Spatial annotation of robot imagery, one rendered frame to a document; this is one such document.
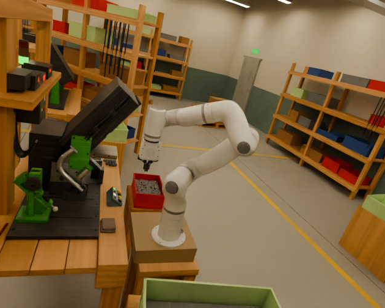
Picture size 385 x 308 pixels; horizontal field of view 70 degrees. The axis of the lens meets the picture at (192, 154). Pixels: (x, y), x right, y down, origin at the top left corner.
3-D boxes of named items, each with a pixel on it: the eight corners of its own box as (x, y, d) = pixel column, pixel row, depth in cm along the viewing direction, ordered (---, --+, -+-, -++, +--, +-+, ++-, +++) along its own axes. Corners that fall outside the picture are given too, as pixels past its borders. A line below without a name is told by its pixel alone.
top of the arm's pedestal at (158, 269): (183, 235, 176) (184, 230, 174) (197, 275, 148) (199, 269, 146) (132, 235, 165) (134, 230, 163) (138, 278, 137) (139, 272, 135)
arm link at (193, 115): (211, 101, 134) (156, 111, 145) (201, 104, 119) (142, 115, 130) (214, 119, 136) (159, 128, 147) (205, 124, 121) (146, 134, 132)
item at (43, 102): (46, 115, 162) (47, 90, 157) (40, 124, 147) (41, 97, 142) (22, 112, 158) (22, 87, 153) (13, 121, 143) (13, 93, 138)
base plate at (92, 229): (101, 154, 241) (101, 152, 240) (98, 239, 145) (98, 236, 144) (47, 149, 226) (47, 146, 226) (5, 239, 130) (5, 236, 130)
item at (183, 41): (180, 100, 1055) (194, 39, 978) (93, 85, 932) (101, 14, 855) (176, 97, 1101) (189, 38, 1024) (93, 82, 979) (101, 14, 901)
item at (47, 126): (65, 164, 206) (68, 121, 194) (59, 184, 180) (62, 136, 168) (37, 162, 200) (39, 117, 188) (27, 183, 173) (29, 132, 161)
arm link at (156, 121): (150, 129, 141) (141, 132, 133) (154, 104, 137) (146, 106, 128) (164, 134, 140) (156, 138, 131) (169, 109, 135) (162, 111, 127)
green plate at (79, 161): (88, 167, 178) (91, 136, 176) (88, 170, 171) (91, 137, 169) (69, 166, 174) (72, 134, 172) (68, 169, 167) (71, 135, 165)
